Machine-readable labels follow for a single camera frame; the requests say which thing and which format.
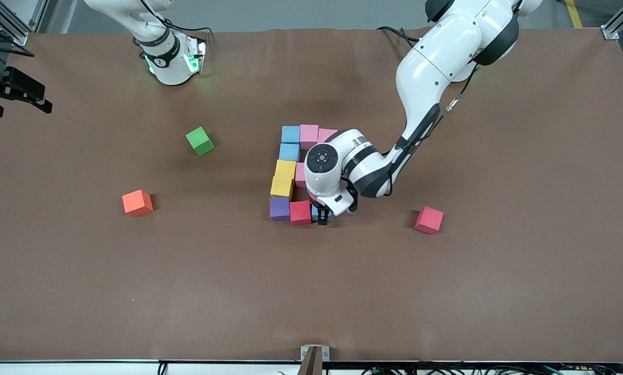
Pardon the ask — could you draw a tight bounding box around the red foam cube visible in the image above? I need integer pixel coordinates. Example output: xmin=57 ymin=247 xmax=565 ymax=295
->
xmin=414 ymin=206 xmax=444 ymax=235
xmin=289 ymin=201 xmax=312 ymax=226

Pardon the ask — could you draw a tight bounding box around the purple foam cube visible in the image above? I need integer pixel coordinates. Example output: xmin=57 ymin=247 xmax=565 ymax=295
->
xmin=269 ymin=197 xmax=291 ymax=221

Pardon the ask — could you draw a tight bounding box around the arm base box green light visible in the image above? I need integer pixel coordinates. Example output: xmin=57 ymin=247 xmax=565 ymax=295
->
xmin=184 ymin=35 xmax=208 ymax=74

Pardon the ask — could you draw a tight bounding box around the brown paper table cover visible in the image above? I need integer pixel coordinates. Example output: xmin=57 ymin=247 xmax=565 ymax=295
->
xmin=0 ymin=27 xmax=623 ymax=363

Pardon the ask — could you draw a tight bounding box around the green foam cube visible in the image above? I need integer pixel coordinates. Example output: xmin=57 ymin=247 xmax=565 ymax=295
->
xmin=185 ymin=126 xmax=215 ymax=157

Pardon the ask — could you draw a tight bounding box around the orange foam cube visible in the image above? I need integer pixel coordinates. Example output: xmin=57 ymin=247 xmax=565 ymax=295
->
xmin=122 ymin=189 xmax=154 ymax=217

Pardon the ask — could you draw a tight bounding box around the aluminium frame post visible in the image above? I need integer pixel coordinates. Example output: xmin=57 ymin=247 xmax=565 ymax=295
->
xmin=602 ymin=0 xmax=623 ymax=40
xmin=0 ymin=0 xmax=49 ymax=46

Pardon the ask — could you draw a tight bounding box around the grey metal mounting bracket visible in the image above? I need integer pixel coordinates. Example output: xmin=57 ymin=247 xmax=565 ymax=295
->
xmin=300 ymin=345 xmax=330 ymax=375

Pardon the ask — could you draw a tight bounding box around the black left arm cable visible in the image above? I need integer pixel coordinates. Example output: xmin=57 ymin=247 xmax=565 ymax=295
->
xmin=384 ymin=61 xmax=481 ymax=197

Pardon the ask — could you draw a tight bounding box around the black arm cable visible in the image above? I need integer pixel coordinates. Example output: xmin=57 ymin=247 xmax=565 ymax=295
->
xmin=0 ymin=0 xmax=215 ymax=58
xmin=384 ymin=61 xmax=481 ymax=197

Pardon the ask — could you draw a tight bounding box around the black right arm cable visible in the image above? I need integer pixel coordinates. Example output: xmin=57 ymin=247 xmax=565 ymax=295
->
xmin=0 ymin=0 xmax=215 ymax=58

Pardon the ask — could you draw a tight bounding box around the black base cable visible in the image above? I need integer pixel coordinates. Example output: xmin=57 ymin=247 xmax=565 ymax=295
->
xmin=377 ymin=25 xmax=421 ymax=45

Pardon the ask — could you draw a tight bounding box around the black cable bundle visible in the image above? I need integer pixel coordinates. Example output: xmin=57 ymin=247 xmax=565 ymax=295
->
xmin=361 ymin=362 xmax=623 ymax=375

